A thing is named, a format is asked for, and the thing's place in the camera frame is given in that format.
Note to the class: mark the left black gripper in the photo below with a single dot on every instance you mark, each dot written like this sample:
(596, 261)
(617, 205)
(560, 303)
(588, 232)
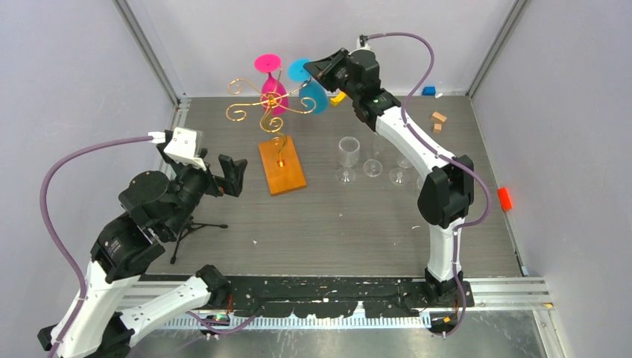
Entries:
(232, 182)

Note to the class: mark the clear flute glass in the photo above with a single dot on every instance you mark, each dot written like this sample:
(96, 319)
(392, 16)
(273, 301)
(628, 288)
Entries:
(373, 166)

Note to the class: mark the pink wine glass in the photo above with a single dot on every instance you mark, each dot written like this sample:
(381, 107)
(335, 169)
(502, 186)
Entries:
(273, 92)

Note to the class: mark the small black tripod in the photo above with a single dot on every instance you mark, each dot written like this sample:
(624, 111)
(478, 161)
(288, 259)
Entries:
(191, 227)

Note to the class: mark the red toy block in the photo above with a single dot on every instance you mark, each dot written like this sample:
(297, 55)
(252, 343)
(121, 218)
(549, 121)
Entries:
(505, 199)

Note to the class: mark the clear ribbed wine glass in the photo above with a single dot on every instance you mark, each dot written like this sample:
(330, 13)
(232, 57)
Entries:
(400, 176)

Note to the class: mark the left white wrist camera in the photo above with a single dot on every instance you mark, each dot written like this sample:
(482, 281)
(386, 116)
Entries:
(183, 146)

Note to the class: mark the yellow toy block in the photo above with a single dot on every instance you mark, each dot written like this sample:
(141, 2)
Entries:
(337, 99)

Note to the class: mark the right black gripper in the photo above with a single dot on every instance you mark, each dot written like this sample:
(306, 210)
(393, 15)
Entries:
(322, 71)

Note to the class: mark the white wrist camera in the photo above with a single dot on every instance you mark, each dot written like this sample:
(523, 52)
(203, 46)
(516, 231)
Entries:
(183, 146)
(362, 43)

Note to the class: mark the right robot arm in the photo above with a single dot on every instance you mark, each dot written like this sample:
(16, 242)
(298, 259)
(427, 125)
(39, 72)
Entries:
(447, 191)

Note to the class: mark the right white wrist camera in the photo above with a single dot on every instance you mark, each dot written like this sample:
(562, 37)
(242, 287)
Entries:
(362, 43)

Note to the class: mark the gold wire wine glass rack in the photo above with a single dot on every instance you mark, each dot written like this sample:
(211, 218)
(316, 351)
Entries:
(268, 123)

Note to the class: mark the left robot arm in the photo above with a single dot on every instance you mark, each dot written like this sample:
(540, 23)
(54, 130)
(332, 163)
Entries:
(157, 210)

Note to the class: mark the orange wooden rack base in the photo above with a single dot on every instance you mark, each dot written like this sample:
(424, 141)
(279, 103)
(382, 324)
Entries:
(282, 167)

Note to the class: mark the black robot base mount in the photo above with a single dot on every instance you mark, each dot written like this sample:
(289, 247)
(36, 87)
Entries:
(341, 297)

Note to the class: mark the blue wine glass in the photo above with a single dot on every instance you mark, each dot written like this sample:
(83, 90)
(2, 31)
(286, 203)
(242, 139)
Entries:
(311, 94)

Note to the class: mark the blue toy block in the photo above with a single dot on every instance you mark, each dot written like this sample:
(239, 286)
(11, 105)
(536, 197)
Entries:
(429, 91)

